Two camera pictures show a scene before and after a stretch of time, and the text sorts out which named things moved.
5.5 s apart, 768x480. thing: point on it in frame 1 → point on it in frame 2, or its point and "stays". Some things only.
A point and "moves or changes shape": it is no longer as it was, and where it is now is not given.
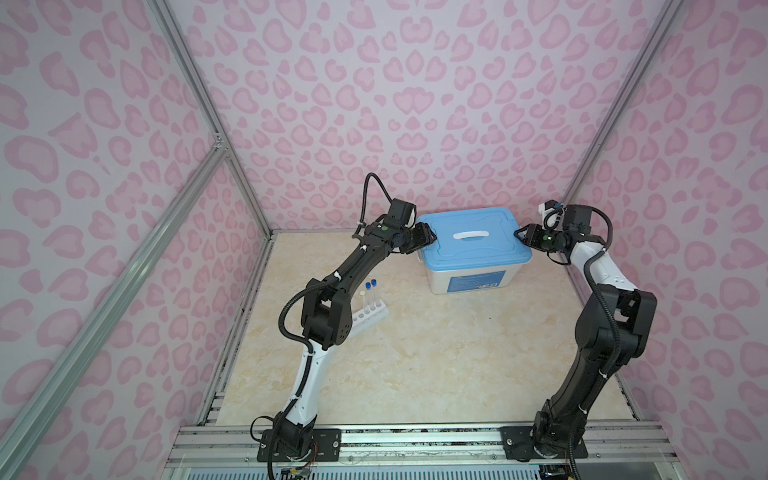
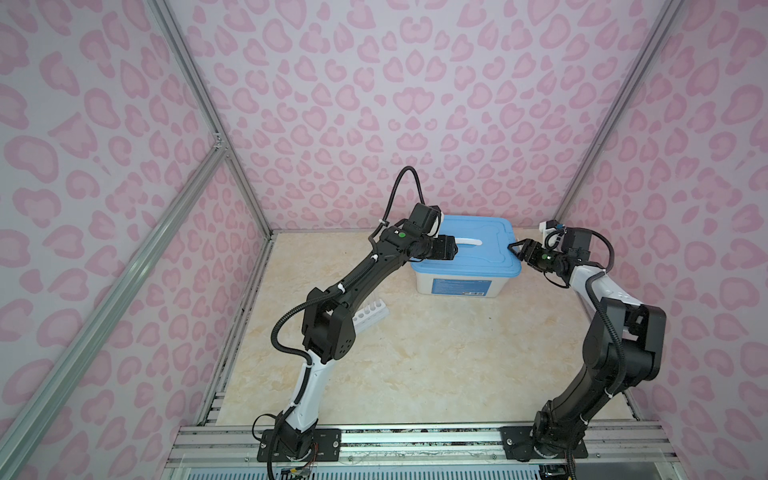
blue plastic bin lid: x=474 y=239 moves or changes shape
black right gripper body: x=549 y=241 → x=545 y=259
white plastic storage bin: x=443 y=281 moves or changes shape
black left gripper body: x=418 y=238 → x=439 y=248
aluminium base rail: x=235 y=445 stays
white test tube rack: x=368 y=316 stays
